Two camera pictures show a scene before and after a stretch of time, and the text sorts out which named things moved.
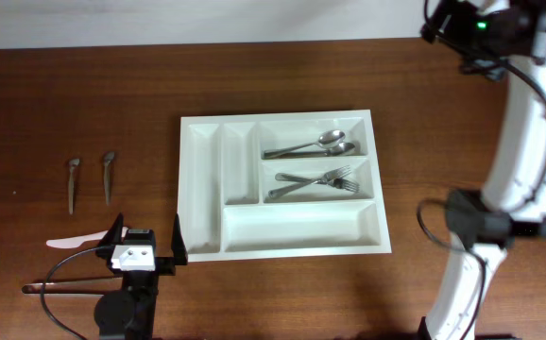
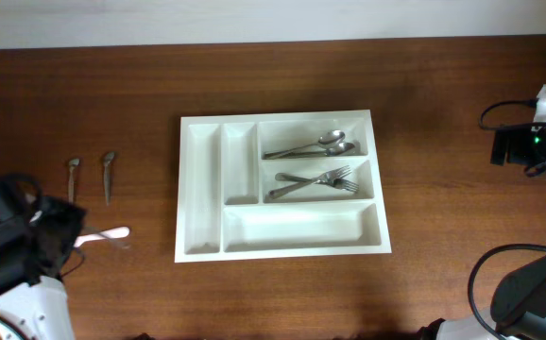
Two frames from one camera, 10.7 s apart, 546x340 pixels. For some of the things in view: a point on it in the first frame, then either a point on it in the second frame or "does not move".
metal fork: x=329 y=176 does not move
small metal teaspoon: x=73 y=163 does not move
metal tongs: x=76 y=286 → x=92 y=230
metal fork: x=339 y=182 does not move
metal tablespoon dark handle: x=345 y=147 does not move
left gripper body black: x=148 y=279 → x=66 y=218
